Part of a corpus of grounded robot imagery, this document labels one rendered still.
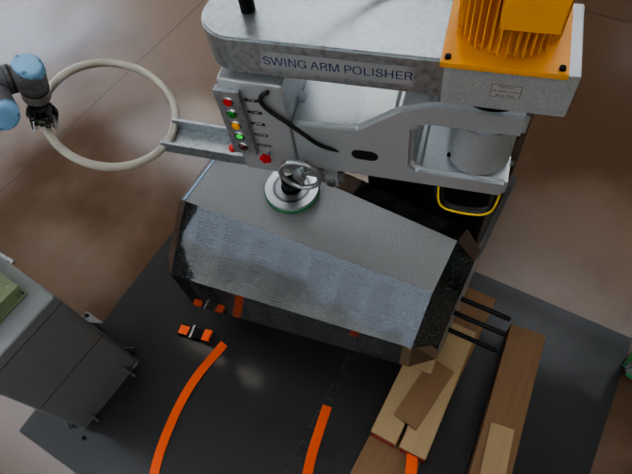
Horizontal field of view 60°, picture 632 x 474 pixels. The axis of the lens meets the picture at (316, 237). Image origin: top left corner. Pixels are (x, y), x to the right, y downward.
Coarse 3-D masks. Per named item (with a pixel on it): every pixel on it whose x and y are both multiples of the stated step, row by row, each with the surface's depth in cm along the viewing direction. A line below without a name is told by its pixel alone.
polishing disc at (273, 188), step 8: (272, 176) 218; (272, 184) 216; (280, 184) 215; (272, 192) 214; (280, 192) 213; (304, 192) 212; (312, 192) 212; (272, 200) 212; (280, 200) 211; (288, 200) 211; (296, 200) 211; (304, 200) 210; (312, 200) 211; (280, 208) 210; (288, 208) 209; (296, 208) 209
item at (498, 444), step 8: (496, 424) 234; (488, 432) 234; (496, 432) 233; (504, 432) 233; (512, 432) 232; (488, 440) 232; (496, 440) 231; (504, 440) 231; (512, 440) 231; (488, 448) 230; (496, 448) 230; (504, 448) 229; (488, 456) 228; (496, 456) 228; (504, 456) 228; (488, 464) 227; (496, 464) 227; (504, 464) 226; (480, 472) 226; (488, 472) 225; (496, 472) 225; (504, 472) 225
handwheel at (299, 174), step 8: (288, 160) 172; (296, 160) 171; (304, 160) 179; (280, 168) 175; (288, 168) 175; (296, 168) 176; (304, 168) 177; (312, 168) 171; (280, 176) 179; (296, 176) 176; (304, 176) 175; (320, 176) 174; (296, 184) 182; (304, 184) 181; (312, 184) 180; (320, 184) 178
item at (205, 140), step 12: (180, 120) 204; (180, 132) 207; (192, 132) 207; (204, 132) 206; (216, 132) 204; (168, 144) 199; (180, 144) 199; (192, 144) 204; (204, 144) 204; (216, 144) 203; (228, 144) 203; (204, 156) 200; (216, 156) 198; (228, 156) 196; (240, 156) 194
